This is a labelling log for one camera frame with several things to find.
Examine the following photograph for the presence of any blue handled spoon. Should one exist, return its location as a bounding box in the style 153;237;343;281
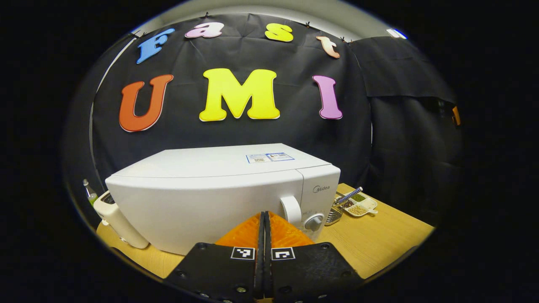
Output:
337;186;364;205

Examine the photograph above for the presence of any white microwave oven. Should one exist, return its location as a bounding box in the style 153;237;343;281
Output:
105;143;341;256

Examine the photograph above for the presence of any white toaster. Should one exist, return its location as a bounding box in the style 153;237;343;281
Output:
93;190;149;250

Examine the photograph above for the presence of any green label drink bottle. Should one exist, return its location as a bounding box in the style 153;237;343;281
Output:
83;179;99;207

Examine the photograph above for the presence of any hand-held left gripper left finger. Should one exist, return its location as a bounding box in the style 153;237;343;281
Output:
164;211;265;301

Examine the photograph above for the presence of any metal kitchen utensil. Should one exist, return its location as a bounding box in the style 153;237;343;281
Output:
325;205;344;227

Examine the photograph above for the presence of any divided snack tray with beans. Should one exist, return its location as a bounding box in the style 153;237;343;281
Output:
337;191;379;218

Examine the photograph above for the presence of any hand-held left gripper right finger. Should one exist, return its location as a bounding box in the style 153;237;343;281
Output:
265;211;365;301

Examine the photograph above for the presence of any black backdrop cloth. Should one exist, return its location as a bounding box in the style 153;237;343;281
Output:
63;13;464;228

